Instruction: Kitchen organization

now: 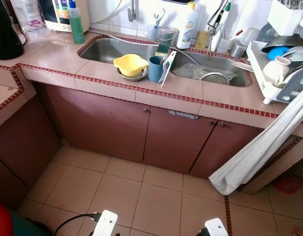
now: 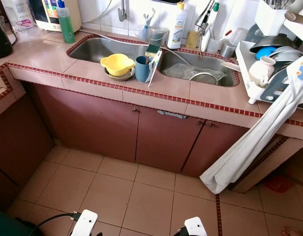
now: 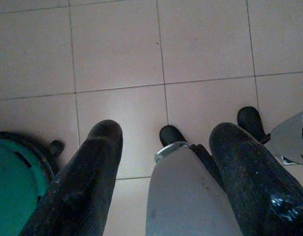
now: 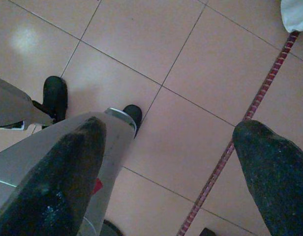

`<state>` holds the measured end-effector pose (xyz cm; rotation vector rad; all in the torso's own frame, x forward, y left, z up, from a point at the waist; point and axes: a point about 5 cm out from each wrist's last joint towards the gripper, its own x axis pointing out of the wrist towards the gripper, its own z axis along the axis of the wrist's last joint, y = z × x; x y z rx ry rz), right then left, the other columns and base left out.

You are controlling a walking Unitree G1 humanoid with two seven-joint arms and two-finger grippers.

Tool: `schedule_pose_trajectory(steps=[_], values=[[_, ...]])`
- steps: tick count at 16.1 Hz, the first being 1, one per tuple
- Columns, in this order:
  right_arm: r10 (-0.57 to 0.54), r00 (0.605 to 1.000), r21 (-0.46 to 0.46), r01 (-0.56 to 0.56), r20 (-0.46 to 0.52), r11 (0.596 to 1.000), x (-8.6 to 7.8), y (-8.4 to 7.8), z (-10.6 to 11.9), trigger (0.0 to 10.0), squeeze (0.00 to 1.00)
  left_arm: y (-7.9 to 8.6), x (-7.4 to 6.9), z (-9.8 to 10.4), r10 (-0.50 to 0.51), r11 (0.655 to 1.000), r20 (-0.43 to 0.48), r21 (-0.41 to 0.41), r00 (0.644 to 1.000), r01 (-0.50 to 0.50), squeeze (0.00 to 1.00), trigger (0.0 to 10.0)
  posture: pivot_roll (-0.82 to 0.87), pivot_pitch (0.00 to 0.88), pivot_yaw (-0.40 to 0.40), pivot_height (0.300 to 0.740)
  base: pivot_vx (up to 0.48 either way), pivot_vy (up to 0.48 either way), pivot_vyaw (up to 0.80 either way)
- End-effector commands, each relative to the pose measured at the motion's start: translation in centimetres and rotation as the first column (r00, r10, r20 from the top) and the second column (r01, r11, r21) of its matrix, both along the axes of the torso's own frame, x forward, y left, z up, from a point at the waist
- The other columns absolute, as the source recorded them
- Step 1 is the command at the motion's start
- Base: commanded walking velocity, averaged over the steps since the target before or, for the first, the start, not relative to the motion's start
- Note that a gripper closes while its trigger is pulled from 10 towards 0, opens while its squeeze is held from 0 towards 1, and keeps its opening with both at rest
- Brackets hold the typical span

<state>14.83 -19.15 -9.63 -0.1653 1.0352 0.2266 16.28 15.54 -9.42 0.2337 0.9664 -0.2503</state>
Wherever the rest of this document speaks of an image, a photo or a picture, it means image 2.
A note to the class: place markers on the shallow steel dish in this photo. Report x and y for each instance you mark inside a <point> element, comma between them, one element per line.
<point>120,77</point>

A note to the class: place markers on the yellow plastic bowl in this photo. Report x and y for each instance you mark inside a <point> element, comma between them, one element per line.
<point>117,64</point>

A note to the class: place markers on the blue-grey plastic cup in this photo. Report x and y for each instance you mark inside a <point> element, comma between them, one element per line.
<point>142,71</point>

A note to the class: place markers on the black kettle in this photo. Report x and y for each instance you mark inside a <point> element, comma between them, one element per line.
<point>1,42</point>

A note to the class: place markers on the clear packet pink label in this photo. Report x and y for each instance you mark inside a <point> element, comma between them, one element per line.
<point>25,23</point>

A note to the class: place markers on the green dish soap bottle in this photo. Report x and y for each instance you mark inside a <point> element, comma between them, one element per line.
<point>66,27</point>

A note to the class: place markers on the beige water ionizer appliance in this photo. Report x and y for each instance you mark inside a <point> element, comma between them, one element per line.
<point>48,14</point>

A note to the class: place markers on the stainless steel double sink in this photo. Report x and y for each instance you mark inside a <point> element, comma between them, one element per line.
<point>97,49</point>

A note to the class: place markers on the clear plastic toothbrush cup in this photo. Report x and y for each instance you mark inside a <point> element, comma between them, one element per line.
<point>142,33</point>

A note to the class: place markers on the green yellow scouring sponge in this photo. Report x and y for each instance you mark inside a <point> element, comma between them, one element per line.
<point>153,49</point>

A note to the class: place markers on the clear plastic bucket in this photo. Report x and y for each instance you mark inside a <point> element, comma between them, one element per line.
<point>157,37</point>

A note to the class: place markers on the clear plastic bag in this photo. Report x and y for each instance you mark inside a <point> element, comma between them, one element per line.
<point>181,71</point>

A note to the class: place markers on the white detergent bottle yellow cap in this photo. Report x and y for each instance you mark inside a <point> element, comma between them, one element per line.
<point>177,27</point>

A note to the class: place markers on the plain yellow sponge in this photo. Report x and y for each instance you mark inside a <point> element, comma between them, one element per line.
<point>193,39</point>

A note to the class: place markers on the steel pot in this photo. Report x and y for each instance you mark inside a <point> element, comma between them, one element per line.
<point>205,77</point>

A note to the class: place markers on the chrome sink faucet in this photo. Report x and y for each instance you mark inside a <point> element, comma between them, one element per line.
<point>201,19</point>

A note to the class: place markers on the pale wooden spatula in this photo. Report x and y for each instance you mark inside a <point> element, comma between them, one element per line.
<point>231,66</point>

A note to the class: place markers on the small steel cup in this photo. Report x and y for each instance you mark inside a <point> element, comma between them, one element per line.
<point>227,49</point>

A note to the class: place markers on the clear plastic tumbler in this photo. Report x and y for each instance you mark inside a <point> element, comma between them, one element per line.
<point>238,37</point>

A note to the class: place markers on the white cloth towel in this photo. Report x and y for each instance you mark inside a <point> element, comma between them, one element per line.
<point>255,142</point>

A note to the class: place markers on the white dish rack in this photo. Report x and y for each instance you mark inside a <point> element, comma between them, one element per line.
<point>264,93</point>

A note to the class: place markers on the white ceramic jug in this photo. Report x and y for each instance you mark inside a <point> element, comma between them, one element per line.
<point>262,73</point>

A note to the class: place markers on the blue plastic bowl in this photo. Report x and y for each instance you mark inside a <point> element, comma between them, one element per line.
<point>264,52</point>

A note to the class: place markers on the dark steel pan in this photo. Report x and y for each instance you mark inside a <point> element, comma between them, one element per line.
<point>269,42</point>

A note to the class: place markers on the red floor object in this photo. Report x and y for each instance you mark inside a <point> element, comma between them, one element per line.
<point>279,184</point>

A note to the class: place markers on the white cutlery holder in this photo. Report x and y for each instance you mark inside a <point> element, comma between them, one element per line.
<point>272,17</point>

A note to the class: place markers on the white floral plate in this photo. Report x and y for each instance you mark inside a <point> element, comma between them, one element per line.
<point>287,54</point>

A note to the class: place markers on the person bare foot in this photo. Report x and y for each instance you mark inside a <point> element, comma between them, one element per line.
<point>294,232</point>

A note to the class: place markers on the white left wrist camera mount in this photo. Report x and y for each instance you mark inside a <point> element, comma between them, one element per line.
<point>84,222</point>

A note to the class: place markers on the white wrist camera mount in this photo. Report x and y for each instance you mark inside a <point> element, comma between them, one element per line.
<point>195,226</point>
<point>84,222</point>

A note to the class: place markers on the chrome wall tap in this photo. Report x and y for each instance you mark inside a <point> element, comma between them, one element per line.
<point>123,11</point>

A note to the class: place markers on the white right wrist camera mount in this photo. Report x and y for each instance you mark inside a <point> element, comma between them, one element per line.
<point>195,226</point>

